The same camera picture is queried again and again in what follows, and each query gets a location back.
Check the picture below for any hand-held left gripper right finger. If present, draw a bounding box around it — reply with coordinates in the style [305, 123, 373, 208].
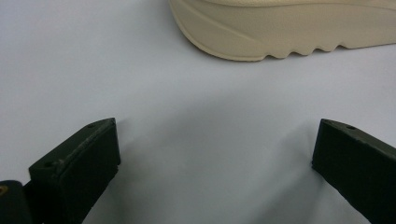
[311, 118, 396, 224]

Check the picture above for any cream chunky-soled shoe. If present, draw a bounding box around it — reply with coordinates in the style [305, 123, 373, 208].
[168, 0, 396, 63]

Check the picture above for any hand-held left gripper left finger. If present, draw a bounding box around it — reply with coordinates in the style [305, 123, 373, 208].
[28, 118, 121, 224]

